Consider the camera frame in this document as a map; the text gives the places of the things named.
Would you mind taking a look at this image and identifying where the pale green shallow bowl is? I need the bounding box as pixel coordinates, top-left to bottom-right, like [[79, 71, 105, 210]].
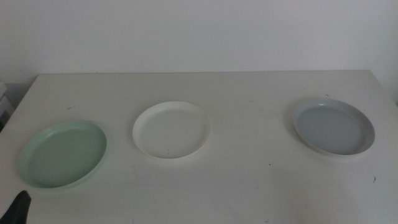
[[17, 120, 108, 190]]

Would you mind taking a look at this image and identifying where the white shallow bowl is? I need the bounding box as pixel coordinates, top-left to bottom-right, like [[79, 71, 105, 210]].
[[132, 100, 212, 160]]

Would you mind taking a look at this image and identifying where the grey shallow bowl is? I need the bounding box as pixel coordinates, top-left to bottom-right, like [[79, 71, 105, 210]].
[[292, 98, 376, 156]]

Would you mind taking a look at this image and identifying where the white grey side furniture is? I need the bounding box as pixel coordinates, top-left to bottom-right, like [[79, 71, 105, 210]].
[[0, 81, 15, 131]]

